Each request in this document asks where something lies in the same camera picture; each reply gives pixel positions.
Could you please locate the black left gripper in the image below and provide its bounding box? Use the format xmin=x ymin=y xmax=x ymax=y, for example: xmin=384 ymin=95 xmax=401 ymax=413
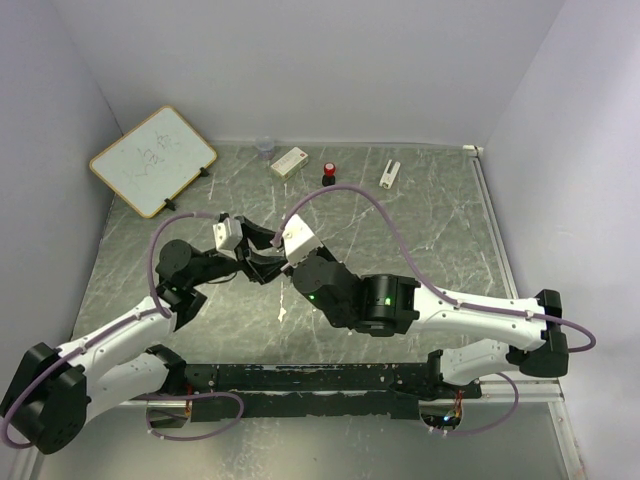
xmin=189 ymin=214 xmax=287 ymax=287

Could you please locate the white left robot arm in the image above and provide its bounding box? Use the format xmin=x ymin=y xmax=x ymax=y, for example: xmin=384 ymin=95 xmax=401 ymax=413
xmin=1 ymin=212 xmax=287 ymax=454

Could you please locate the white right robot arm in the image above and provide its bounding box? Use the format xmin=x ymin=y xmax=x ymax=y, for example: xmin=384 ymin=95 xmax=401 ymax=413
xmin=285 ymin=247 xmax=569 ymax=398

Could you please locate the red and black stamp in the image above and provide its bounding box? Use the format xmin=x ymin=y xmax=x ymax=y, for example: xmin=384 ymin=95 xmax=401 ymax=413
xmin=321 ymin=162 xmax=336 ymax=187

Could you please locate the white staples box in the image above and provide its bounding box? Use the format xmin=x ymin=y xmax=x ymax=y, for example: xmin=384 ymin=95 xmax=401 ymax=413
xmin=270 ymin=147 xmax=309 ymax=181

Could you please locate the clear cup of paper clips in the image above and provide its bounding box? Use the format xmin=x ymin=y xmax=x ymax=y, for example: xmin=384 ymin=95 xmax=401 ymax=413
xmin=254 ymin=136 xmax=275 ymax=160

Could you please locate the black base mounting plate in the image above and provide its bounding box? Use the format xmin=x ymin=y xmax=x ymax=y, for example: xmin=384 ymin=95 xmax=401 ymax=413
xmin=185 ymin=363 xmax=481 ymax=420

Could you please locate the white stapler remover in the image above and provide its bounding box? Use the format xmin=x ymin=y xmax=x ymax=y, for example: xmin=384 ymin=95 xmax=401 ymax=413
xmin=379 ymin=159 xmax=401 ymax=190

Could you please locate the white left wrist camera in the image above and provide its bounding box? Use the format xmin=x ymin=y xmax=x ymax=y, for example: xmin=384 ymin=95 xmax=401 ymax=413
xmin=213 ymin=217 xmax=243 ymax=254

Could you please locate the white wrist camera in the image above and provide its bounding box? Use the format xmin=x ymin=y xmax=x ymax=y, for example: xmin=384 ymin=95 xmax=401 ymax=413
xmin=274 ymin=214 xmax=323 ymax=267
xmin=213 ymin=217 xmax=243 ymax=254

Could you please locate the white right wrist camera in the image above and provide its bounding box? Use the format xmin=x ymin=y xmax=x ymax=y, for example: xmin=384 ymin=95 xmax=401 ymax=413
xmin=274 ymin=214 xmax=323 ymax=267

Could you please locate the small whiteboard with wooden frame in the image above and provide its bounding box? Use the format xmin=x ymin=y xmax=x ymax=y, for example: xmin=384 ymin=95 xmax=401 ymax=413
xmin=89 ymin=105 xmax=217 ymax=218

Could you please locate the aluminium frame rail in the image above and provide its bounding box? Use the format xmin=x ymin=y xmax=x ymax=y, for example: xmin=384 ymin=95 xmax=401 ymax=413
xmin=462 ymin=145 xmax=564 ymax=402

